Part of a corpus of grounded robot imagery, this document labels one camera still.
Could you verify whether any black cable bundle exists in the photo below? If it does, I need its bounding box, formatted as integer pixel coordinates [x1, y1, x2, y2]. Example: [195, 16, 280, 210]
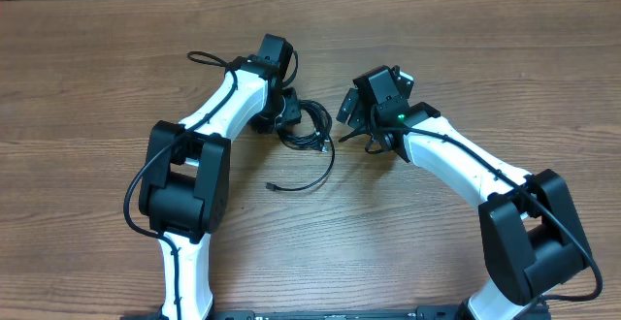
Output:
[265, 99, 337, 193]

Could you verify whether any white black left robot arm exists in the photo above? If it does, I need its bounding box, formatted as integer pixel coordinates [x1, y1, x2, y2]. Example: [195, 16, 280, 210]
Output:
[122, 44, 299, 319]

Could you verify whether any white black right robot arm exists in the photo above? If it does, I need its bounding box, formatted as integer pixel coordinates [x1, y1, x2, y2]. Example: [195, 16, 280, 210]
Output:
[337, 66, 604, 319]

